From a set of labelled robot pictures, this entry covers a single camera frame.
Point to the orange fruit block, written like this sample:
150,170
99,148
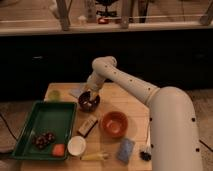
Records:
58,150

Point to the black white dish brush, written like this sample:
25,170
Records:
145,151

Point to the orange bowl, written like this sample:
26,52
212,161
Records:
114,124

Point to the green plastic tray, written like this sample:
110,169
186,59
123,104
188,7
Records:
46,116

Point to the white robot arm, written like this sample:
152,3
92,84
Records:
173,128

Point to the yellow banana toy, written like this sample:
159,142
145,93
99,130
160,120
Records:
101,156

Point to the blue sponge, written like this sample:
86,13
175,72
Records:
125,150

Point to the red object on shelf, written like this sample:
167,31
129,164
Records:
103,21

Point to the purple bowl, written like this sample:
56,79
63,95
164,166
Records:
86,96

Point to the grey cloth piece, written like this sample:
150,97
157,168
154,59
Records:
76,92

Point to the green yellow cup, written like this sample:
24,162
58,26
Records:
54,95

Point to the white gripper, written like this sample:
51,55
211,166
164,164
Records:
92,87

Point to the wooden black eraser block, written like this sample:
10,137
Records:
87,125

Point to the dark grape bunch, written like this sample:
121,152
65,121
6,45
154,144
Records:
41,141

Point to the white cup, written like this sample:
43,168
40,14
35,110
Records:
76,145

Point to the metal fork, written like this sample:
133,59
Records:
88,103

